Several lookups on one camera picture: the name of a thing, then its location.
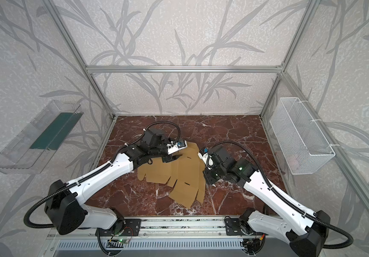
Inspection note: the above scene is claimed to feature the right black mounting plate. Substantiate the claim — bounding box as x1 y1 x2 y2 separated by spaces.
224 216 256 236

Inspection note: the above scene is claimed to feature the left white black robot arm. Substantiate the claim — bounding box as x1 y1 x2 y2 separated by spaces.
24 128 188 235

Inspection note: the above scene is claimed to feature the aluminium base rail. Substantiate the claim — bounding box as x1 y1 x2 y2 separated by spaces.
46 216 269 240

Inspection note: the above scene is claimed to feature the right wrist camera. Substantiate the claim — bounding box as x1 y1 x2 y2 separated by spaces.
198 147 214 169

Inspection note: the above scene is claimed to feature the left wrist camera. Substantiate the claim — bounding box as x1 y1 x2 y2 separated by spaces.
167 140 187 155

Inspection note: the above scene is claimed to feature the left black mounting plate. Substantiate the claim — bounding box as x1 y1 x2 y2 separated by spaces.
95 218 142 237

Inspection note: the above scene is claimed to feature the clear plastic wall bin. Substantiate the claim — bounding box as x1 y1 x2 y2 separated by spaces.
0 100 84 175

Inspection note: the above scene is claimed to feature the white wire mesh basket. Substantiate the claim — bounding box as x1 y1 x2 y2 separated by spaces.
270 97 335 175

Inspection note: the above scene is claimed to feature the black mounting plate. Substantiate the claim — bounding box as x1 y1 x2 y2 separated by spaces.
95 218 142 237
224 216 256 236

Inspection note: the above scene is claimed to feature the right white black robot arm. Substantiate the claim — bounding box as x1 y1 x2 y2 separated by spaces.
198 142 354 257

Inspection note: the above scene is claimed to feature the green mat in bin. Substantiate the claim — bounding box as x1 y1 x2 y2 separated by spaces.
30 112 83 151

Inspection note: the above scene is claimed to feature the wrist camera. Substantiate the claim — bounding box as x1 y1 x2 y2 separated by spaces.
198 147 214 169
167 140 187 155

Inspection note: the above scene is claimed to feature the brown cardboard box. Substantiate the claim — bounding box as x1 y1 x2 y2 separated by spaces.
137 142 206 208

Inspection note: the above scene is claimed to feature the aluminium frame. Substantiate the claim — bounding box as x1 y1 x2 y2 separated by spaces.
42 1 369 213

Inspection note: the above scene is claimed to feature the pink item in basket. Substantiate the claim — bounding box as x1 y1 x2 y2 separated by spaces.
287 154 300 169

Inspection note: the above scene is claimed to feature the green circuit board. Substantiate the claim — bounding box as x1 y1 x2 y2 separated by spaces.
108 238 131 246

